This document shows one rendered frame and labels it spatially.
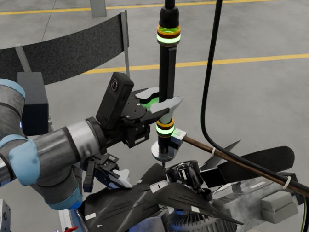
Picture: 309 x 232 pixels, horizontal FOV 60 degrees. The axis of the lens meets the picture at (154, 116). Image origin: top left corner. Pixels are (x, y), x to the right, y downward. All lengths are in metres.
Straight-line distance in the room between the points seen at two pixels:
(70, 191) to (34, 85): 0.84
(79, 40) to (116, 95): 1.97
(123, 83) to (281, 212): 0.74
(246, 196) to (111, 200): 0.47
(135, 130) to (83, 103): 2.57
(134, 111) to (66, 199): 0.23
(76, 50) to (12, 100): 1.63
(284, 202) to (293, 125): 2.12
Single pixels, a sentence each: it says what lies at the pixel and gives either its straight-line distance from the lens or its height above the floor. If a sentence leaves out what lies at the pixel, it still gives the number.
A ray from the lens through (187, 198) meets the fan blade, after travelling 0.70.
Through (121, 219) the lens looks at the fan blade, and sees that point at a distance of 0.89.
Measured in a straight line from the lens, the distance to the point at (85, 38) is 2.48.
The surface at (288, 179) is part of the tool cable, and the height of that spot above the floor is 1.52.
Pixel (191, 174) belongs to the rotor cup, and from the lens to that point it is 0.91.
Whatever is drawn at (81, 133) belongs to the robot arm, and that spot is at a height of 1.63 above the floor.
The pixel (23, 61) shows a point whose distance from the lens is 2.39.
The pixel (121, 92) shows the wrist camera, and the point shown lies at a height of 1.69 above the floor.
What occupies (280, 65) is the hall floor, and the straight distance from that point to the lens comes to 4.00.
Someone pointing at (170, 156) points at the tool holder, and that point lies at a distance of 0.73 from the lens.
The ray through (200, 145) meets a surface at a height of 1.50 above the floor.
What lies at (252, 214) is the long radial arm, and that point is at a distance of 1.06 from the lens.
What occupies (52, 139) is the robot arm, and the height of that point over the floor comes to 1.63.
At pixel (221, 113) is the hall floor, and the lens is 3.00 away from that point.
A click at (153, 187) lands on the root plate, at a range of 0.95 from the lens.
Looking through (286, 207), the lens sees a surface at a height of 1.14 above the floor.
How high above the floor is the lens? 2.00
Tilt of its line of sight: 44 degrees down
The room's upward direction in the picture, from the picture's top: straight up
